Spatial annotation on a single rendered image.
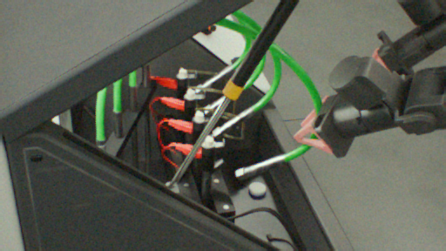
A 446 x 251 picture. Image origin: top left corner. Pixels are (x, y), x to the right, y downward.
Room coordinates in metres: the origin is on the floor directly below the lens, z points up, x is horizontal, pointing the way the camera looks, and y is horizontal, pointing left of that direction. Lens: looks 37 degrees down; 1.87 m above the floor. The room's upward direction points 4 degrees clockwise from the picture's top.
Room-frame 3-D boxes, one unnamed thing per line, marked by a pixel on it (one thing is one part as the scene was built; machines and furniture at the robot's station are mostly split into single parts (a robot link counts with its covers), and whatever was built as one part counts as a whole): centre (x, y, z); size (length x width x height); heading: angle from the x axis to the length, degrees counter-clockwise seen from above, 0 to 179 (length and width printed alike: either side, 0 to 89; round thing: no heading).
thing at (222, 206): (1.05, 0.06, 0.91); 0.34 x 0.10 x 0.15; 17
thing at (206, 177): (0.94, 0.01, 1.01); 0.05 x 0.03 x 0.21; 107
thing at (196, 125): (1.02, 0.04, 1.01); 0.05 x 0.03 x 0.21; 107
